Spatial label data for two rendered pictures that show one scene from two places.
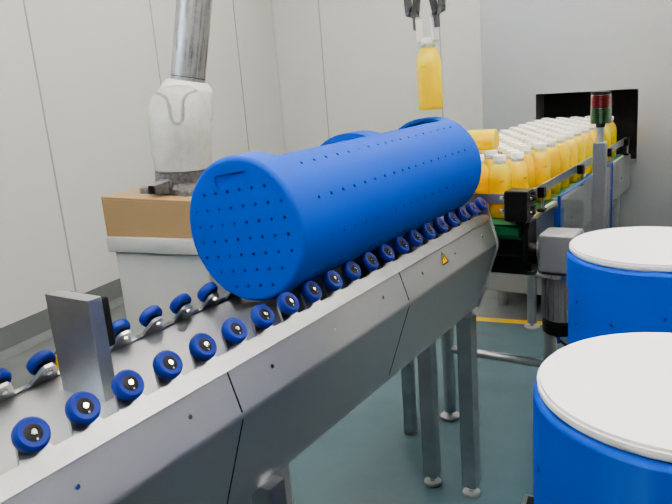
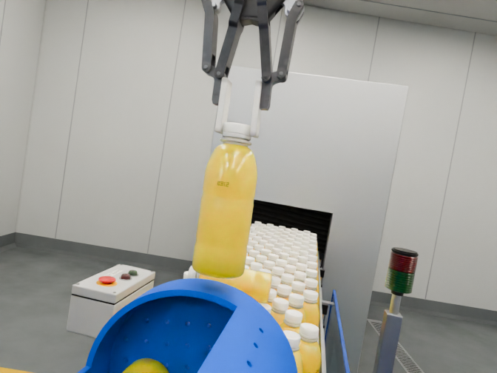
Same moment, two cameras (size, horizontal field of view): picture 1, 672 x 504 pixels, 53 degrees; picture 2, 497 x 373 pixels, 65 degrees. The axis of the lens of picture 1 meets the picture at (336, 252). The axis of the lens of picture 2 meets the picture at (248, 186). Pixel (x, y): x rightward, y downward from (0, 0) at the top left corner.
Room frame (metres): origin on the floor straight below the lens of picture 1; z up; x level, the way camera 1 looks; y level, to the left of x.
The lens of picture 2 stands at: (1.47, -0.11, 1.40)
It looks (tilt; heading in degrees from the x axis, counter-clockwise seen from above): 3 degrees down; 335
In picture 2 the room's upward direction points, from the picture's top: 9 degrees clockwise
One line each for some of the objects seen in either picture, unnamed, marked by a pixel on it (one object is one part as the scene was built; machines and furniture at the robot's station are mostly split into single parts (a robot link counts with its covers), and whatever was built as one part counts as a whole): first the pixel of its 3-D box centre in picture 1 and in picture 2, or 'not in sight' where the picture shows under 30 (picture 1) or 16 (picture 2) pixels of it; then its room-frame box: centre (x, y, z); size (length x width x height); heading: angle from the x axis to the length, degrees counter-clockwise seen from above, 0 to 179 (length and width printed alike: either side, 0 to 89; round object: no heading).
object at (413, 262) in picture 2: (601, 100); (402, 261); (2.16, -0.88, 1.23); 0.06 x 0.06 x 0.04
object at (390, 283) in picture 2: (600, 115); (399, 279); (2.16, -0.88, 1.18); 0.06 x 0.06 x 0.05
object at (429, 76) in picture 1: (429, 76); (227, 204); (1.94, -0.30, 1.35); 0.07 x 0.07 x 0.19
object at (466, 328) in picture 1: (468, 407); not in sight; (1.95, -0.38, 0.31); 0.06 x 0.06 x 0.63; 56
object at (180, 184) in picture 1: (180, 180); not in sight; (1.81, 0.40, 1.13); 0.22 x 0.18 x 0.06; 151
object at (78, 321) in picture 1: (85, 342); not in sight; (0.94, 0.38, 1.00); 0.10 x 0.04 x 0.15; 56
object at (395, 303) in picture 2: (600, 117); (399, 281); (2.16, -0.88, 1.18); 0.06 x 0.06 x 0.16
